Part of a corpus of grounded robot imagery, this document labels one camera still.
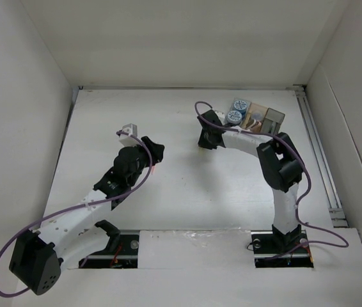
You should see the clear jar of paper clips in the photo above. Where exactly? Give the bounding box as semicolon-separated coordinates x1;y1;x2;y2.
251;110;265;122

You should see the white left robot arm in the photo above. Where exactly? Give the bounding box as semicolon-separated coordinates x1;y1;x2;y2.
9;134;164;295

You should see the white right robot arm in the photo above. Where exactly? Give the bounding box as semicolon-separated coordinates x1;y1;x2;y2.
198;109;303;253

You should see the clear plastic bin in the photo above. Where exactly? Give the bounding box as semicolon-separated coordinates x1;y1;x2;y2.
224;98;251;127

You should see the grey plastic bin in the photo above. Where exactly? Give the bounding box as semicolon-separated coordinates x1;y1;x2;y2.
260;108;285;135

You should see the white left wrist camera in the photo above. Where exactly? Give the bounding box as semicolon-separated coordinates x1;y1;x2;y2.
118;123;138;146

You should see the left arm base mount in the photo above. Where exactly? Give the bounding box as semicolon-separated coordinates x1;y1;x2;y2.
79;230;140;269

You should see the aluminium rail on right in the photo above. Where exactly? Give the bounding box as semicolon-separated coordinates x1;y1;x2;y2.
294;86;349;228

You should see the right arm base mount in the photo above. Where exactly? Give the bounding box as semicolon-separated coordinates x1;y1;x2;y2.
247;230;314;269

